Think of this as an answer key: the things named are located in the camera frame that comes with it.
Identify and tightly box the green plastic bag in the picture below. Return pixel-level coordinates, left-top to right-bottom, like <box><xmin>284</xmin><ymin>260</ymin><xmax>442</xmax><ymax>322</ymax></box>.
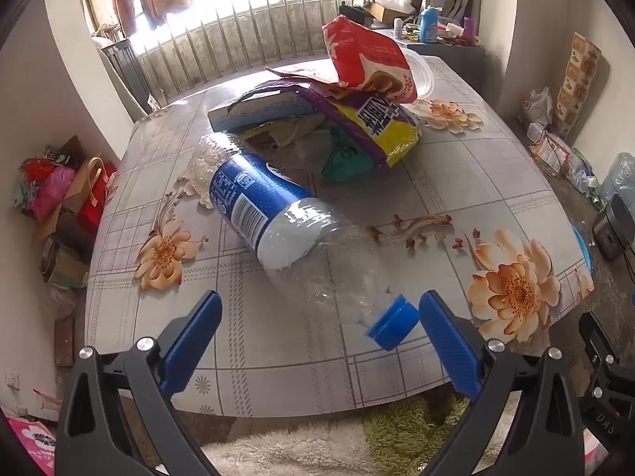
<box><xmin>321</xmin><ymin>129</ymin><xmax>375</xmax><ymax>184</ymax></box>

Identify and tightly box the kraft paper bag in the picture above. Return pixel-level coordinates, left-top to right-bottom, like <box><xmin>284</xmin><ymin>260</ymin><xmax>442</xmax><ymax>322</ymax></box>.
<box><xmin>37</xmin><ymin>156</ymin><xmax>107</xmax><ymax>244</ymax></box>

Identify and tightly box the red gift bag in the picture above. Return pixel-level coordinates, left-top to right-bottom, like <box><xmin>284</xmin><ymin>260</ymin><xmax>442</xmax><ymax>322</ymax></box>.
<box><xmin>74</xmin><ymin>161</ymin><xmax>118</xmax><ymax>233</ymax></box>

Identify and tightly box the purple yellow packaging bag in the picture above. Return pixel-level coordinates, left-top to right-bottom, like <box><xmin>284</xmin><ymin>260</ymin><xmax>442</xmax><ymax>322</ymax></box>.
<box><xmin>265</xmin><ymin>67</ymin><xmax>422</xmax><ymax>169</ymax></box>

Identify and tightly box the grey cabinet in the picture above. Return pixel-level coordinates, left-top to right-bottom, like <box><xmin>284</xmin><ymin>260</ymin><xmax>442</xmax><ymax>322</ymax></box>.
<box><xmin>402</xmin><ymin>42</ymin><xmax>497</xmax><ymax>105</ymax></box>

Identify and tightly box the tape roll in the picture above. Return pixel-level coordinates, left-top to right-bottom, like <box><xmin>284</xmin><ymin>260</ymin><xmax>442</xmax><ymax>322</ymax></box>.
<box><xmin>40</xmin><ymin>238</ymin><xmax>70</xmax><ymax>283</ymax></box>

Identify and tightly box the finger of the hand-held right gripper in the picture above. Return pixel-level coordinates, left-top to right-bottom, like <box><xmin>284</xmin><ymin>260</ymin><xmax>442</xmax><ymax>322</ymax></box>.
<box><xmin>578</xmin><ymin>310</ymin><xmax>635</xmax><ymax>457</ymax></box>

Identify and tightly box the blue bottle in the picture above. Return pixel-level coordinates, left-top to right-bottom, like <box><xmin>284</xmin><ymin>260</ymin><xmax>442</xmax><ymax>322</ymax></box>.
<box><xmin>419</xmin><ymin>5</ymin><xmax>440</xmax><ymax>43</ymax></box>

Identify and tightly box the red white snack bag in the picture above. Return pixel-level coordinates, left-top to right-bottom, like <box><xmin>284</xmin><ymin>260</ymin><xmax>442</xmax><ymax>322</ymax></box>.
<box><xmin>321</xmin><ymin>16</ymin><xmax>416</xmax><ymax>105</ymax></box>

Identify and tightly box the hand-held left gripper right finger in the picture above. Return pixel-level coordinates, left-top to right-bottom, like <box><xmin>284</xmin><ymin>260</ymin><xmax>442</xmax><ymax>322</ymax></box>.
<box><xmin>419</xmin><ymin>292</ymin><xmax>589</xmax><ymax>476</ymax></box>

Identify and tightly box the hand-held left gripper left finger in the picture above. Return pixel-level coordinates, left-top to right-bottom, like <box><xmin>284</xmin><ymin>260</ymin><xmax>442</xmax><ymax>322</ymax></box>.
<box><xmin>54</xmin><ymin>290</ymin><xmax>224</xmax><ymax>476</ymax></box>

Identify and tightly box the floral grid tablecloth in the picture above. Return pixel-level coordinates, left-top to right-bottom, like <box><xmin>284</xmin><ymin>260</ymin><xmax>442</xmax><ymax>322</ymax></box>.
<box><xmin>84</xmin><ymin>57</ymin><xmax>595</xmax><ymax>417</ymax></box>

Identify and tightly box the brown brick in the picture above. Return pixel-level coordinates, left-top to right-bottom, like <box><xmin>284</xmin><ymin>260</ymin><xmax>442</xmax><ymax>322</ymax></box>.
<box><xmin>54</xmin><ymin>317</ymin><xmax>75</xmax><ymax>368</ymax></box>

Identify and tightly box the clear blue-label plastic bottle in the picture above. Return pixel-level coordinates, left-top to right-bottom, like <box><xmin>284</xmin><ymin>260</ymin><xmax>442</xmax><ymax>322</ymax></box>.
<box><xmin>189</xmin><ymin>131</ymin><xmax>421</xmax><ymax>353</ymax></box>

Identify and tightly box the clear plastic container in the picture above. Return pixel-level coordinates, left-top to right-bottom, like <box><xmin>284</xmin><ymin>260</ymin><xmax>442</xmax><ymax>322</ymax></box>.
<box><xmin>397</xmin><ymin>47</ymin><xmax>436</xmax><ymax>102</ymax></box>

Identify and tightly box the pink cloth bag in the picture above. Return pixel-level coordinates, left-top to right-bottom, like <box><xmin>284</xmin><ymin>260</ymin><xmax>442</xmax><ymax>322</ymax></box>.
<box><xmin>30</xmin><ymin>166</ymin><xmax>75</xmax><ymax>220</ymax></box>

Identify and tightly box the white fluffy blanket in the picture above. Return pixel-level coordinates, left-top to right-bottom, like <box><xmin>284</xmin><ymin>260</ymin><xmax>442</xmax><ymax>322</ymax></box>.
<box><xmin>203</xmin><ymin>421</ymin><xmax>378</xmax><ymax>476</ymax></box>

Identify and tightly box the plastic-wrapped water jug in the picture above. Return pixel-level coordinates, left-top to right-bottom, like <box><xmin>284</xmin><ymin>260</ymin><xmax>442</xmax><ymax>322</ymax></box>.
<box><xmin>598</xmin><ymin>153</ymin><xmax>635</xmax><ymax>204</ymax></box>

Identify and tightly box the dark grey rice cooker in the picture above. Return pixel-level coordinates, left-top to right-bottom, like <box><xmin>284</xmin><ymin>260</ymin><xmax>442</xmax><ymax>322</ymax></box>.
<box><xmin>593</xmin><ymin>193</ymin><xmax>635</xmax><ymax>261</ymax></box>

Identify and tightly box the pink printed bag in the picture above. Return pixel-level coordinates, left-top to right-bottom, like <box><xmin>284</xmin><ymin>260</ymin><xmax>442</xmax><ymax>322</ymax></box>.
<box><xmin>5</xmin><ymin>407</ymin><xmax>58</xmax><ymax>476</ymax></box>

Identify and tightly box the open cardboard box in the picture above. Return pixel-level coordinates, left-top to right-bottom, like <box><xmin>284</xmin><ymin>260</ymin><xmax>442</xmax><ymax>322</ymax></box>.
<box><xmin>367</xmin><ymin>0</ymin><xmax>414</xmax><ymax>25</ymax></box>

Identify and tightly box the white red-print plastic bag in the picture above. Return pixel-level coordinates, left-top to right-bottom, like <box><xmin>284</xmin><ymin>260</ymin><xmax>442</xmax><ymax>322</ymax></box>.
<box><xmin>518</xmin><ymin>86</ymin><xmax>554</xmax><ymax>127</ymax></box>

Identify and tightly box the green shaggy rug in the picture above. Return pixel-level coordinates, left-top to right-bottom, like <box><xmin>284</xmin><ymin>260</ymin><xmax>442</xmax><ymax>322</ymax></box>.
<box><xmin>362</xmin><ymin>397</ymin><xmax>502</xmax><ymax>476</ymax></box>

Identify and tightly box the pile of clear plastic packaging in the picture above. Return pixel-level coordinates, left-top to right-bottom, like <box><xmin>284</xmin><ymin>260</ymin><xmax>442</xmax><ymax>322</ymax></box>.
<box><xmin>563</xmin><ymin>149</ymin><xmax>603</xmax><ymax>204</ymax></box>

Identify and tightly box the metal window railing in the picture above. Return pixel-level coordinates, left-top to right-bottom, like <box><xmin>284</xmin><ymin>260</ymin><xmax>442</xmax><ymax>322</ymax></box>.
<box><xmin>94</xmin><ymin>0</ymin><xmax>427</xmax><ymax>105</ymax></box>

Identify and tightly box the dark metal rack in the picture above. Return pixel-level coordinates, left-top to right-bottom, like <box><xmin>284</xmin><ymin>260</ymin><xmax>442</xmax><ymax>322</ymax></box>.
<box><xmin>96</xmin><ymin>40</ymin><xmax>157</xmax><ymax>120</ymax></box>

